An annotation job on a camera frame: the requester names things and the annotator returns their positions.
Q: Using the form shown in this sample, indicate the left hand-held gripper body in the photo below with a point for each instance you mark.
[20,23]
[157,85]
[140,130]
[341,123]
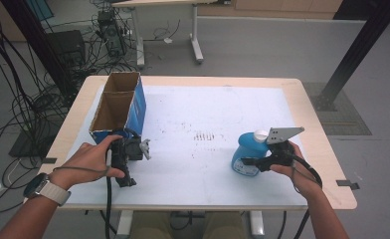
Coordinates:
[130,149]

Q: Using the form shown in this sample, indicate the person's right leg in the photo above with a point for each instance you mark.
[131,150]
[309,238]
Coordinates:
[223,227]

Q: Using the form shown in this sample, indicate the person's leg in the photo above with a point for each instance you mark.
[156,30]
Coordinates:
[153,227]
[223,227]

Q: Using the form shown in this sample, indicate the blue cardboard box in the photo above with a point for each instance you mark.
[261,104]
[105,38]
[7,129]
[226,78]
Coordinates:
[136,106]

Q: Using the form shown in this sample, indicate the blue bottle with white cap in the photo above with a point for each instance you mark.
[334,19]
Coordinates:
[249,146]

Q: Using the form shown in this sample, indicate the person's right hand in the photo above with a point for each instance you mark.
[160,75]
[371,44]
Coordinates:
[302,179]

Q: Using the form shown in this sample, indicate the black tape piece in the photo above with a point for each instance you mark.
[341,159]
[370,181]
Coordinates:
[347,184]
[49,160]

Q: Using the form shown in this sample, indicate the person's left hand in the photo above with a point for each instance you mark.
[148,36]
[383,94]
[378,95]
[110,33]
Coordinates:
[87,162]

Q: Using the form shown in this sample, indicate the black case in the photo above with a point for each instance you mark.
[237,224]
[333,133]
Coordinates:
[67,46]

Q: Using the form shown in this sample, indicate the white table leg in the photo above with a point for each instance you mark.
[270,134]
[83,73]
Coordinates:
[125,225]
[256,225]

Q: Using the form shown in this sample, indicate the black metal stand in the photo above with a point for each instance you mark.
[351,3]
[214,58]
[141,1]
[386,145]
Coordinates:
[365,36]
[40,43]

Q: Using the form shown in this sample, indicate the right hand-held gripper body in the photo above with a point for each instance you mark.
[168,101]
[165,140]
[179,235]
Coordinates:
[282,152]

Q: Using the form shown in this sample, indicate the person's left leg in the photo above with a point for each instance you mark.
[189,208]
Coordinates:
[153,227]

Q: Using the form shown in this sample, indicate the wooden desk with white legs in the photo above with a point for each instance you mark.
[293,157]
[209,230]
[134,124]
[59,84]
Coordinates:
[140,40]

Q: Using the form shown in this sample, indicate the teal panel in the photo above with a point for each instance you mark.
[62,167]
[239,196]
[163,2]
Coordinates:
[40,8]

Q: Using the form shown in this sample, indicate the white plug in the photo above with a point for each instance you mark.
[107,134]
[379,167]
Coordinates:
[168,40]

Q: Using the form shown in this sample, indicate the black computer tower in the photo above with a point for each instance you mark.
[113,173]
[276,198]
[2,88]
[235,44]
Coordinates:
[111,33]

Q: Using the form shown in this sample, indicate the black floor mat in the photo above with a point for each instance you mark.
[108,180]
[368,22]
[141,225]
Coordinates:
[27,146]

